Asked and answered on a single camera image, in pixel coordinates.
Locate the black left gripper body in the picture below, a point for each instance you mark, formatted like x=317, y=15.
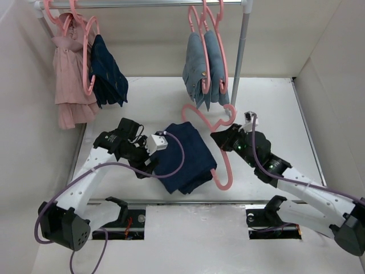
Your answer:
x=137, y=155

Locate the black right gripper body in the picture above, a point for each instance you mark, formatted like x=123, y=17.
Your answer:
x=235, y=140

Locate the dark blue denim trousers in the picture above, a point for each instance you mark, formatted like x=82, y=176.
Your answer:
x=188, y=152

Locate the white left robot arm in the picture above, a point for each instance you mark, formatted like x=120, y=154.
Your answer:
x=66, y=219

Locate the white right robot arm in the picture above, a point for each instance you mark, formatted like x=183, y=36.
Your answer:
x=334, y=214

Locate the pink hanger light jeans right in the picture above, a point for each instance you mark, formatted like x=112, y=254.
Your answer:
x=212, y=22

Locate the pink hanger light jeans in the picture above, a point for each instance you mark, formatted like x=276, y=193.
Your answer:
x=196, y=26
x=212, y=22

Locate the pink hanger with dark shorts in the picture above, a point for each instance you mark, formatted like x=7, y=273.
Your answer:
x=88, y=84

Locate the pink hanger light jeans left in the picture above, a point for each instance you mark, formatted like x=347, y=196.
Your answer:
x=196, y=26

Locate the pink hanger with skirt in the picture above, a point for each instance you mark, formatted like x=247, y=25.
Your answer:
x=57, y=17

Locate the white rack foot bar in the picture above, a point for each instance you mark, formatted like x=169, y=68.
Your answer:
x=88, y=133

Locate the light blue jeans right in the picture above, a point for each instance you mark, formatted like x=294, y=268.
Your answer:
x=216, y=71

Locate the light blue jeans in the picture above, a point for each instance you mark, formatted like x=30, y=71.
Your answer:
x=194, y=69
x=216, y=71

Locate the dark denim hanging shorts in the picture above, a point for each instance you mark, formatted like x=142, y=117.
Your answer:
x=111, y=86

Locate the pink pleated skirt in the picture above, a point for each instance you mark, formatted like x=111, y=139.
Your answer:
x=74, y=106

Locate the light blue jeans left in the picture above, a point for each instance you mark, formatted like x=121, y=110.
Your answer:
x=194, y=69

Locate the silver clothes rack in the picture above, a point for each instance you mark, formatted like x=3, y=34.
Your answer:
x=40, y=6

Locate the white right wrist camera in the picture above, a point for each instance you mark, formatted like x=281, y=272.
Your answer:
x=251, y=121

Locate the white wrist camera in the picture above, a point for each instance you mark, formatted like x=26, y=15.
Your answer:
x=155, y=143
x=251, y=121

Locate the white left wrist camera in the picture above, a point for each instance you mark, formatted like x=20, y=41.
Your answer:
x=155, y=143

